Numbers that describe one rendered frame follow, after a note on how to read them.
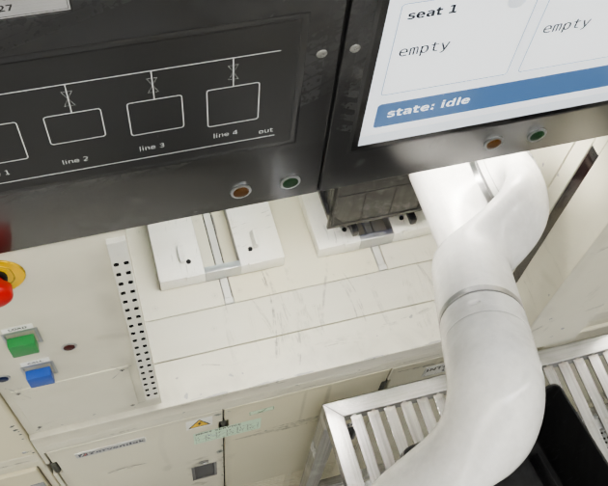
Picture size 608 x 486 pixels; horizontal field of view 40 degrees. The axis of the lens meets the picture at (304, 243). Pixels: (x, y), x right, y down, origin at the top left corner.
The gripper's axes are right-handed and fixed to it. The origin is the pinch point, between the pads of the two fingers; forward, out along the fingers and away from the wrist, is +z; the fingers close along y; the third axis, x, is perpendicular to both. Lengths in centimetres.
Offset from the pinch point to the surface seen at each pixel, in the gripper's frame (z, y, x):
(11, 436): -30, -64, -31
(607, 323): -30, 40, -46
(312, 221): -4.9, -10.9, -31.3
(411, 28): -31, -17, 41
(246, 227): -3.5, -22.1, -31.4
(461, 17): -31, -12, 41
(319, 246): -10.0, -11.0, -31.3
